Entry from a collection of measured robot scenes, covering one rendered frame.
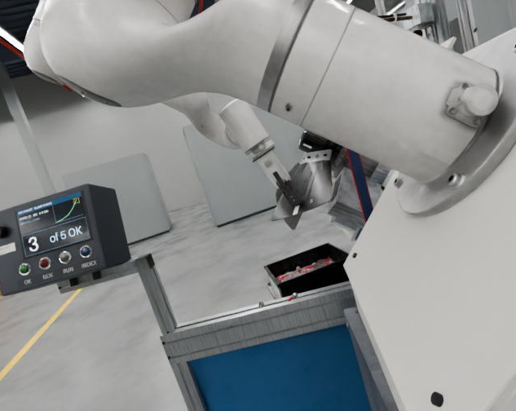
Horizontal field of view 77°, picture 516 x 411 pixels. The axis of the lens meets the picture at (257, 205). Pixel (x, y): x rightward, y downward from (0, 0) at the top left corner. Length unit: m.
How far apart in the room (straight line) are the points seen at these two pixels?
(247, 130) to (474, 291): 0.72
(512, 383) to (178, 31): 0.33
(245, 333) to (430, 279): 0.58
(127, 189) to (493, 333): 7.95
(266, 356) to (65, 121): 13.26
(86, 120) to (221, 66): 13.34
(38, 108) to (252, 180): 9.45
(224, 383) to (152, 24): 0.80
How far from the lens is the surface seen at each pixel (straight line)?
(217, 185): 6.44
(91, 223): 0.79
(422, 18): 1.56
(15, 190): 14.33
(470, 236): 0.29
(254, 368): 0.90
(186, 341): 0.87
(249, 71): 0.32
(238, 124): 0.90
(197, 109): 0.88
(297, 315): 0.80
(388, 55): 0.32
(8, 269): 0.92
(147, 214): 8.06
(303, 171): 1.06
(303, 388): 0.93
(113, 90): 0.35
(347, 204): 0.99
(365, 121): 0.32
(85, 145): 13.57
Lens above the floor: 1.21
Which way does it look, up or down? 9 degrees down
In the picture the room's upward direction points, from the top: 17 degrees counter-clockwise
